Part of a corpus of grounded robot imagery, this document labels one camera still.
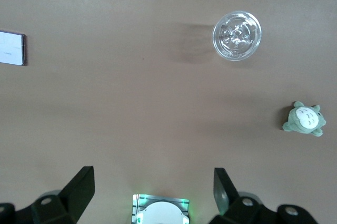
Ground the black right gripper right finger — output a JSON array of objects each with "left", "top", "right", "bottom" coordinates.
[{"left": 209, "top": 168, "right": 320, "bottom": 224}]

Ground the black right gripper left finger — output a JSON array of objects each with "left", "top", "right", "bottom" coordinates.
[{"left": 0, "top": 165, "right": 95, "bottom": 224}]

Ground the grey plush toy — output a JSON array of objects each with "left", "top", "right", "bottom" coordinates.
[{"left": 282, "top": 101, "right": 327, "bottom": 137}]

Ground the brown table cover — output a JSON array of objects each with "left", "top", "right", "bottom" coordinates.
[{"left": 0, "top": 0, "right": 337, "bottom": 224}]

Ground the clear plastic cup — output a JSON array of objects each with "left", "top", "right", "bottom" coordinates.
[{"left": 212, "top": 10, "right": 263, "bottom": 62}]

